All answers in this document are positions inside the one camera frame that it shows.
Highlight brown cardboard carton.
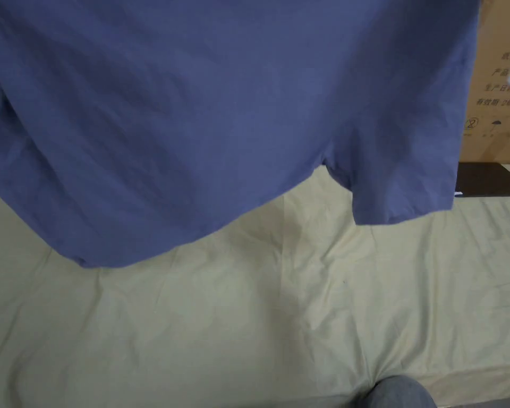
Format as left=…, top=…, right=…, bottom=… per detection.
left=457, top=0, right=510, bottom=165

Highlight dark blue shirt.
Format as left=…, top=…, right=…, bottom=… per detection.
left=0, top=0, right=482, bottom=270

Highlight dark brown bedside table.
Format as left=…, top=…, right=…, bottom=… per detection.
left=454, top=161, right=510, bottom=199

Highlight person's legs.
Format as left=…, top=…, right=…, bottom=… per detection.
left=350, top=376, right=438, bottom=408

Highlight bed with beige sheet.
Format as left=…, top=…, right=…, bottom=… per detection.
left=0, top=164, right=510, bottom=408

